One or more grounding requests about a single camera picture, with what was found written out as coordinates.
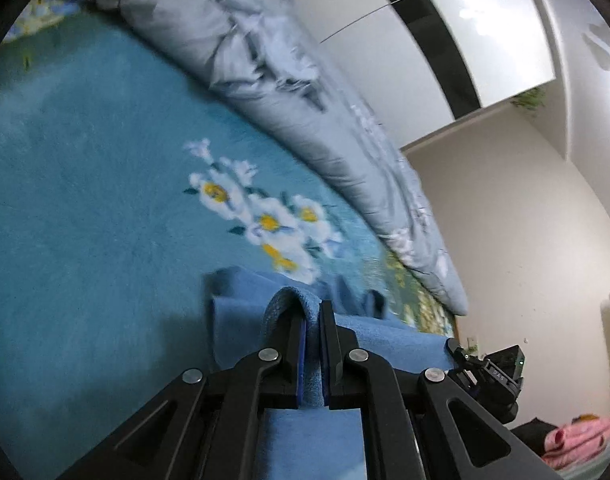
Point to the person's pink pajama clothing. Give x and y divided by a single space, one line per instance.
580 440

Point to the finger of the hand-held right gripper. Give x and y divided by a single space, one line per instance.
455 352

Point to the white wardrobe with black stripe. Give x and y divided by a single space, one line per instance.
485 25

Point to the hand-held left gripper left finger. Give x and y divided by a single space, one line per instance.
301 360

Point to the blue towel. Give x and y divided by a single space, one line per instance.
385 340

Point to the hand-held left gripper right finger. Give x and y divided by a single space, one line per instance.
325 360

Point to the dark cloth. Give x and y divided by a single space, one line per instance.
530 431

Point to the white ceiling light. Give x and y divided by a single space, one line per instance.
602 45

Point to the teal floral blanket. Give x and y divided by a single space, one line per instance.
110 185

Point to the green hanging plant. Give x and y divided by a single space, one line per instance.
530 101

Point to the grey-blue floral duvet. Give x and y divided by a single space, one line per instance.
285 85

